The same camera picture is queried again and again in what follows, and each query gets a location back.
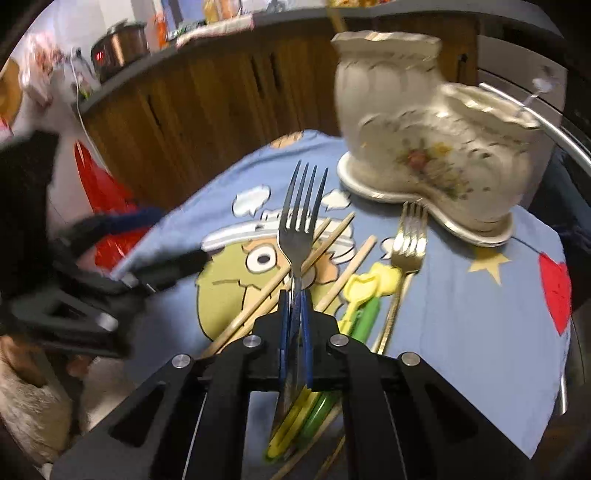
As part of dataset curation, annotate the wooden kitchen cabinet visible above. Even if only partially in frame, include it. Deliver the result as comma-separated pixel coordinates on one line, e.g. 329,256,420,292
82,9,480,210

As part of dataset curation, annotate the blue cartoon tablecloth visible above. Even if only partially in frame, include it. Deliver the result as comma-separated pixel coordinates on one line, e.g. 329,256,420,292
114,130,570,455

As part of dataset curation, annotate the gold fork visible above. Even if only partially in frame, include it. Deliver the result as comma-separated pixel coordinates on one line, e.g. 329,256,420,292
376,202,428,355

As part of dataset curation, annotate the cream ceramic utensil holder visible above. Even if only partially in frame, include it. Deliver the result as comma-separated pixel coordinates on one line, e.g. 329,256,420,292
332,31,541,247

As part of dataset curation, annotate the red plastic bag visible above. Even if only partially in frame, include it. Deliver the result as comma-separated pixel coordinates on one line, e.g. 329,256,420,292
73,141,148,271

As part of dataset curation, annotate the brown rice cooker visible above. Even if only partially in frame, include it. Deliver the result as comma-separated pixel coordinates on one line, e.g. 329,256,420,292
90,20,150,84

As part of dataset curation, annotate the chrome oven handle rail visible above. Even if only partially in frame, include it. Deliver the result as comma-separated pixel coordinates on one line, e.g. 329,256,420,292
478,81,591,416

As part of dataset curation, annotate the person's left hand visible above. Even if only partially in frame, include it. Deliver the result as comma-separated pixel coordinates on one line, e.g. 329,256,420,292
1,335,93,387

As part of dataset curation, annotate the green yellow plastic spoon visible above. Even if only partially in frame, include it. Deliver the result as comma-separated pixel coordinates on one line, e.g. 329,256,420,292
283,262,400,448

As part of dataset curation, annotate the yellow plastic fork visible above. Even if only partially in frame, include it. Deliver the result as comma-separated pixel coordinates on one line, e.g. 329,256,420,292
266,273,380,461

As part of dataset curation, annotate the wooden chopstick on cloth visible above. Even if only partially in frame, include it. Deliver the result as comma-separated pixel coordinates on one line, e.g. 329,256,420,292
273,236,377,479

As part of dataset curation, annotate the silver steel fork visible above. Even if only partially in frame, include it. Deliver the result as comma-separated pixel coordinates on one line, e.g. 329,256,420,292
273,162,327,431

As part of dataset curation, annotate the wooden chopstick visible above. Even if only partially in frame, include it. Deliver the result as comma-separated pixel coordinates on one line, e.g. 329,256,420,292
202,221,349,357
273,236,377,479
199,212,355,359

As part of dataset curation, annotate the white red dish cloth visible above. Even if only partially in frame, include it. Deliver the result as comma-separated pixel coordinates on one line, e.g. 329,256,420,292
175,14,254,49

